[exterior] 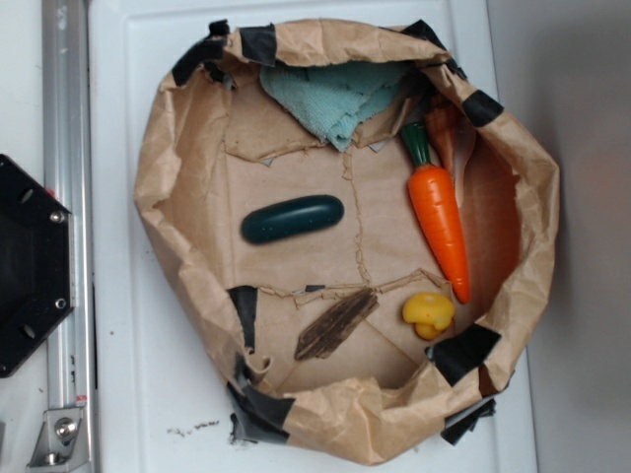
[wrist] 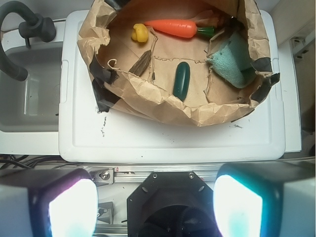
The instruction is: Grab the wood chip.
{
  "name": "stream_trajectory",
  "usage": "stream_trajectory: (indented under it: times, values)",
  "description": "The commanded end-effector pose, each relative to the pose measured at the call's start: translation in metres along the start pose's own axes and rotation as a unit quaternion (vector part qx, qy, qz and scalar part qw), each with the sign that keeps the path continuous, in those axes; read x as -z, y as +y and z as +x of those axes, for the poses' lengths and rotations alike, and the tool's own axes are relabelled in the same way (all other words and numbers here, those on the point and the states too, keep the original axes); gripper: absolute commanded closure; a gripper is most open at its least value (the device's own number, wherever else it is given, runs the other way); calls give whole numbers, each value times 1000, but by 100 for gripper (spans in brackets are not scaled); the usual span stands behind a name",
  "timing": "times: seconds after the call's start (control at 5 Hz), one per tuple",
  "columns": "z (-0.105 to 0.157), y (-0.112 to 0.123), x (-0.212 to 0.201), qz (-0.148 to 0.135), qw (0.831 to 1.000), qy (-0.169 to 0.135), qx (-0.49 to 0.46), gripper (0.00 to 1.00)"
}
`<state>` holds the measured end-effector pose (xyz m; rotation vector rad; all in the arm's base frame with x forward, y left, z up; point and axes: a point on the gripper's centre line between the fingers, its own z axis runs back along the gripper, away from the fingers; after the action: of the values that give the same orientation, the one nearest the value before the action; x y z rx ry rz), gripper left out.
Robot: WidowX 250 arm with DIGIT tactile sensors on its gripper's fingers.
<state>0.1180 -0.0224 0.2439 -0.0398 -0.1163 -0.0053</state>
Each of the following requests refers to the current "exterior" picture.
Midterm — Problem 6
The aluminium extrusion rail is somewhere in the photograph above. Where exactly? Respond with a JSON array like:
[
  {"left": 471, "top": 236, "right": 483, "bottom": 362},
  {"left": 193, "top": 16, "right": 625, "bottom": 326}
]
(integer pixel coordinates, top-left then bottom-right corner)
[{"left": 41, "top": 1, "right": 100, "bottom": 472}]

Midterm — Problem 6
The brown wood chip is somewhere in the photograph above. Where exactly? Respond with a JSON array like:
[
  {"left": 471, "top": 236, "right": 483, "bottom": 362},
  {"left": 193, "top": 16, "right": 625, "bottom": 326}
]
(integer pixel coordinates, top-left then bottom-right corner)
[{"left": 294, "top": 288, "right": 380, "bottom": 362}]

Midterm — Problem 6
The teal terry cloth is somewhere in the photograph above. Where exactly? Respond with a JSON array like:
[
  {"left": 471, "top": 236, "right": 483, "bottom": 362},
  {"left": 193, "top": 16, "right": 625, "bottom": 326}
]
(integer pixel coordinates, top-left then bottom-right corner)
[{"left": 259, "top": 61, "right": 410, "bottom": 152}]

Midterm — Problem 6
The metal corner bracket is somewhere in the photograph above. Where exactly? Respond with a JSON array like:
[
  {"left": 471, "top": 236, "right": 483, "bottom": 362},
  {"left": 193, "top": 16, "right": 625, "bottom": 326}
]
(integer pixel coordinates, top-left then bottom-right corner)
[{"left": 26, "top": 407, "right": 89, "bottom": 472}]

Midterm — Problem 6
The brown paper bag tray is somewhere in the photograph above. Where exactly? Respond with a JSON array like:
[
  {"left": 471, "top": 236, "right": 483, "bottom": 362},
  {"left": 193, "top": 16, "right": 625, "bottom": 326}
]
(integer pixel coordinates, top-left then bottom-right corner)
[{"left": 134, "top": 19, "right": 559, "bottom": 465}]

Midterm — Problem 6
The white plastic tray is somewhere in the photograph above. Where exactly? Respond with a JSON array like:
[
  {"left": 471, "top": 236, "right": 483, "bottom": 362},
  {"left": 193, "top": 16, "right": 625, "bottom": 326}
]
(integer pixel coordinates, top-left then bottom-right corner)
[{"left": 87, "top": 0, "right": 539, "bottom": 473}]

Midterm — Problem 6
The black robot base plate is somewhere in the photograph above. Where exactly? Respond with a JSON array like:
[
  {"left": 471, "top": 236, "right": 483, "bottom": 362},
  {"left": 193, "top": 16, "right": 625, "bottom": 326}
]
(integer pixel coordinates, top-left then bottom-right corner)
[{"left": 1, "top": 155, "right": 73, "bottom": 378}]

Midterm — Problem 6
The yellow toy mushroom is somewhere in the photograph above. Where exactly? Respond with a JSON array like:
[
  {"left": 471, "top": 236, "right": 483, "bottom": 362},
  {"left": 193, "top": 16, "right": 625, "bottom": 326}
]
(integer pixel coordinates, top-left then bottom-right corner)
[{"left": 401, "top": 293, "right": 456, "bottom": 341}]

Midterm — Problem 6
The orange toy carrot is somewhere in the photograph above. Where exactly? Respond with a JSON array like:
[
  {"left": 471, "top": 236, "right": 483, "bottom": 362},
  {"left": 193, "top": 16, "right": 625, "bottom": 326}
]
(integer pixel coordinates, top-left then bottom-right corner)
[{"left": 400, "top": 122, "right": 471, "bottom": 304}]

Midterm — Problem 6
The dark green toy cucumber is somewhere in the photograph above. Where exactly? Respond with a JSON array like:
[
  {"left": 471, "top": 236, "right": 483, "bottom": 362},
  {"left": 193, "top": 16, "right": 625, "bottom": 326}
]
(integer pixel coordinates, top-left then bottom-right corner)
[{"left": 241, "top": 195, "right": 345, "bottom": 244}]

